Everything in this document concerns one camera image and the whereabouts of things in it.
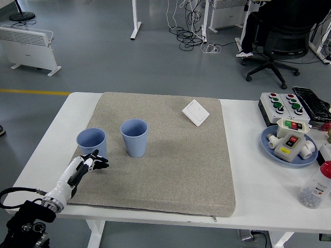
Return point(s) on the black fan stand base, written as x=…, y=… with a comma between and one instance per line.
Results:
x=22, y=16

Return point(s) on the white button control box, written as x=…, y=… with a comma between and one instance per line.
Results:
x=269, y=108
x=303, y=116

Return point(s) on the white table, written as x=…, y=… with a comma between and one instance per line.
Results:
x=258, y=193

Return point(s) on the white panel heater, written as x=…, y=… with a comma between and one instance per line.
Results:
x=26, y=51
x=227, y=15

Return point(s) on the grey power strip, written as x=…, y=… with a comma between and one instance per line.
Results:
x=245, y=236

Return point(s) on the clear jar with red lid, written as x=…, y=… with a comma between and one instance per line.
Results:
x=313, y=191

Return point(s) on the white small box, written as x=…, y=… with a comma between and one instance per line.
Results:
x=326, y=149

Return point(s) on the shoe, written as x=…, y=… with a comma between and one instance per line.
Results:
x=2, y=130

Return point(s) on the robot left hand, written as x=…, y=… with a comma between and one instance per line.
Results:
x=66, y=178

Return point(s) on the cream red-green switch box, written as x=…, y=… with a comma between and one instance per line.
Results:
x=282, y=129

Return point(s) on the grey-brown cushion mat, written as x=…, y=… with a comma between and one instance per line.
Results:
x=168, y=168

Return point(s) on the blue round plate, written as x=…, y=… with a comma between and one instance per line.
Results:
x=266, y=153

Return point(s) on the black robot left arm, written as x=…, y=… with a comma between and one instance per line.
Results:
x=28, y=219

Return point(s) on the black office chair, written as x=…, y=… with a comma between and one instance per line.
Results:
x=282, y=38

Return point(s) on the white desk leg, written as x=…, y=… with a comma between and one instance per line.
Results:
x=204, y=20
x=135, y=20

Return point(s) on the blue ribbed plastic cup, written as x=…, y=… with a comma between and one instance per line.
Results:
x=90, y=144
x=134, y=147

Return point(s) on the brass fitting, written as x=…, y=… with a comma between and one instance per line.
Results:
x=329, y=139

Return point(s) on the grey red-black switch box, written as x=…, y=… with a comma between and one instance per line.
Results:
x=291, y=155

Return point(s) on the black plastic tray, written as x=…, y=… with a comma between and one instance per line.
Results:
x=310, y=100

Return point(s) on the white pipe fitting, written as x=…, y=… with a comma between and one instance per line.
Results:
x=309, y=150
x=272, y=143

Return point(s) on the white wall switch plate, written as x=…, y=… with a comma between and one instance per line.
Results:
x=195, y=112

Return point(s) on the white desk frame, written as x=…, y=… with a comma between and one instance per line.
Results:
x=316, y=46

